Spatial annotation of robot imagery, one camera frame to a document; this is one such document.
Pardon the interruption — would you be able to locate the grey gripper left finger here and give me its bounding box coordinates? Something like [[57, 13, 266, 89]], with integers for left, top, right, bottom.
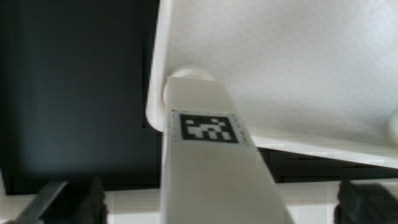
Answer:
[[11, 177, 108, 224]]

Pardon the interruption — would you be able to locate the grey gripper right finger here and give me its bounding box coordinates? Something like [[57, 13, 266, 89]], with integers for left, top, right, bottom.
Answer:
[[334, 181, 398, 224]]

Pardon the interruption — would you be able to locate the white desk leg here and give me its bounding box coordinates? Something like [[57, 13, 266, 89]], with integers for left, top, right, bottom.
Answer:
[[160, 66, 293, 224]]

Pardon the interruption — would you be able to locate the white desk tabletop tray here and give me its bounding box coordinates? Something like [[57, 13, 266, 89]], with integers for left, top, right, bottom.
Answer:
[[146, 0, 398, 169]]

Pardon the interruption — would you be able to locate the white fence front bar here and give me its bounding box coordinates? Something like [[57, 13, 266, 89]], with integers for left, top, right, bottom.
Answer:
[[0, 178, 398, 224]]

